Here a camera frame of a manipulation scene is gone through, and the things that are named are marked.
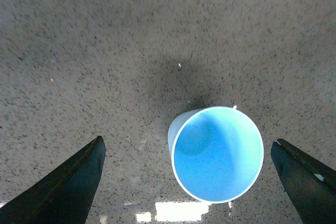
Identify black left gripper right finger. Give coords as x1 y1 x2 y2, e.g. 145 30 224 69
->
271 138 335 223

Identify light blue cup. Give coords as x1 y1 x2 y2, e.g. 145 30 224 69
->
167 106 264 204

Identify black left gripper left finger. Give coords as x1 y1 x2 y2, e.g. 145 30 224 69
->
1 136 106 223

